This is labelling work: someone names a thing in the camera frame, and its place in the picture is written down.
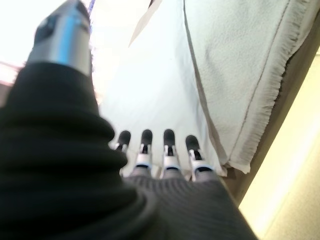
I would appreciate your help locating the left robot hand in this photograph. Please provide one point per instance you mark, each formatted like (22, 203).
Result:
(62, 162)

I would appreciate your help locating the white duvet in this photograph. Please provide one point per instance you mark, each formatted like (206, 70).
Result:
(150, 87)

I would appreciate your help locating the white fringed fleece blanket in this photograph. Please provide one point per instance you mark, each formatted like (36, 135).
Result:
(237, 62)

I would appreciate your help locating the brown upholstered bed frame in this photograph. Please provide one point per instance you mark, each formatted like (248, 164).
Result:
(282, 105)

